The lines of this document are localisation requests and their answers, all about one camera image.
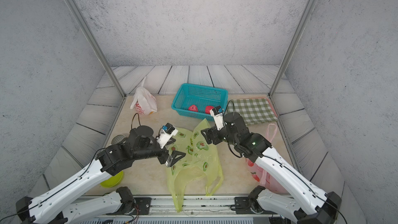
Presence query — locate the green checkered cloth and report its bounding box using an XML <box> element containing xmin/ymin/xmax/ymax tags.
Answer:
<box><xmin>227</xmin><ymin>97</ymin><xmax>278</xmax><ymax>125</ymax></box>

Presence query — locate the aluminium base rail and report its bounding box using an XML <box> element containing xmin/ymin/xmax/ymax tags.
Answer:
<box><xmin>62</xmin><ymin>194</ymin><xmax>330</xmax><ymax>224</ymax></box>

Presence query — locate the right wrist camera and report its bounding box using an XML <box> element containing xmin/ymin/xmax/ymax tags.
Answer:
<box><xmin>209</xmin><ymin>106</ymin><xmax>224</xmax><ymax>131</ymax></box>

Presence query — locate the aluminium frame post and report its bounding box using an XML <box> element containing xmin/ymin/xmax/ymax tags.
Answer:
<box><xmin>64</xmin><ymin>0</ymin><xmax>126</xmax><ymax>99</ymax></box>
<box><xmin>268</xmin><ymin>0</ymin><xmax>317</xmax><ymax>98</ymax></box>

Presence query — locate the left aluminium frame post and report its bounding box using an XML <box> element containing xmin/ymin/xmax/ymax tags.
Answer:
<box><xmin>64</xmin><ymin>0</ymin><xmax>126</xmax><ymax>99</ymax></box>

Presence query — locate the teal plastic basket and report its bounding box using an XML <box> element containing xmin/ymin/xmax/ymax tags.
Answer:
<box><xmin>172</xmin><ymin>84</ymin><xmax>228</xmax><ymax>121</ymax></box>

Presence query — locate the pink strawberry plastic bag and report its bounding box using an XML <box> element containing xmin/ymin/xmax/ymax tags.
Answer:
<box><xmin>245</xmin><ymin>123</ymin><xmax>288</xmax><ymax>194</ymax></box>

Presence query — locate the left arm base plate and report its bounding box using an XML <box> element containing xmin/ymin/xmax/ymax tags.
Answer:
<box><xmin>131</xmin><ymin>197</ymin><xmax>152</xmax><ymax>216</ymax></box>

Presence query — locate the yellow-green avocado plastic bag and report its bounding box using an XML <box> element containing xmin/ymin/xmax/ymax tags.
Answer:
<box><xmin>166</xmin><ymin>119</ymin><xmax>224</xmax><ymax>213</ymax></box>

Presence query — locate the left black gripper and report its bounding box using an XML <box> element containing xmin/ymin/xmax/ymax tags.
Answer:
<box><xmin>133</xmin><ymin>137</ymin><xmax>188</xmax><ymax>168</ymax></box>

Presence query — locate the lime green plastic cup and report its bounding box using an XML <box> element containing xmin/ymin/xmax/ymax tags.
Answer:
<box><xmin>100</xmin><ymin>171</ymin><xmax>124</xmax><ymax>188</ymax></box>

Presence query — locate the white plastic bag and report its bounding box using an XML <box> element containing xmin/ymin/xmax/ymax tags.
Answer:
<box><xmin>130</xmin><ymin>77</ymin><xmax>158</xmax><ymax>115</ymax></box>

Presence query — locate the right aluminium frame post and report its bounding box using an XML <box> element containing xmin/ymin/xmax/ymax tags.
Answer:
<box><xmin>268</xmin><ymin>0</ymin><xmax>317</xmax><ymax>98</ymax></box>

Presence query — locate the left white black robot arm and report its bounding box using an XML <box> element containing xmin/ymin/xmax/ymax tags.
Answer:
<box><xmin>16</xmin><ymin>123</ymin><xmax>185</xmax><ymax>224</ymax></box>

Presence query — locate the red apple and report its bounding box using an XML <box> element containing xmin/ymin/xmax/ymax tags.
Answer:
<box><xmin>188</xmin><ymin>105</ymin><xmax>199</xmax><ymax>112</ymax></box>
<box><xmin>205</xmin><ymin>106</ymin><xmax>214</xmax><ymax>115</ymax></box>

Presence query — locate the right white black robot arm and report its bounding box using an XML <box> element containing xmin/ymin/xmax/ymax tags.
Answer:
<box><xmin>201</xmin><ymin>113</ymin><xmax>342</xmax><ymax>224</ymax></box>

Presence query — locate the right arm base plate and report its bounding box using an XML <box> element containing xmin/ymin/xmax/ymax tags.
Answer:
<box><xmin>230</xmin><ymin>197</ymin><xmax>257</xmax><ymax>214</ymax></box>

